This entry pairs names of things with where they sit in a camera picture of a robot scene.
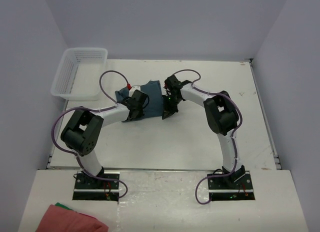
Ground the blue-grey t shirt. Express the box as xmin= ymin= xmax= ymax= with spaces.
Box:
xmin=115 ymin=80 xmax=163 ymax=121

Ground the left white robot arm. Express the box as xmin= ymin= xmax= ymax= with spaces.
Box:
xmin=60 ymin=90 xmax=150 ymax=180

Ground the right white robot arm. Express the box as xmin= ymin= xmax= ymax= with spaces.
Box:
xmin=162 ymin=75 xmax=243 ymax=176

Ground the white plastic basket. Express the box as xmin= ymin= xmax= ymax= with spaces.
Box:
xmin=50 ymin=48 xmax=108 ymax=101

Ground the folded green t shirt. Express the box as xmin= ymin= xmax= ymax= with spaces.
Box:
xmin=55 ymin=202 xmax=73 ymax=211

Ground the folded pink t shirt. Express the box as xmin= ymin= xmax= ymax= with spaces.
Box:
xmin=36 ymin=205 xmax=109 ymax=231

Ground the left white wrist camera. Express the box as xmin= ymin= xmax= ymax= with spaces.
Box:
xmin=128 ymin=85 xmax=141 ymax=97

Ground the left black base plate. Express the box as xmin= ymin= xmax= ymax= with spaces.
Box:
xmin=72 ymin=172 xmax=120 ymax=202

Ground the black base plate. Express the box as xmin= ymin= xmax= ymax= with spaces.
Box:
xmin=72 ymin=172 xmax=120 ymax=202
xmin=208 ymin=172 xmax=256 ymax=201

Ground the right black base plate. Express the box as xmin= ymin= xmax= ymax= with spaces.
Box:
xmin=208 ymin=172 xmax=256 ymax=201

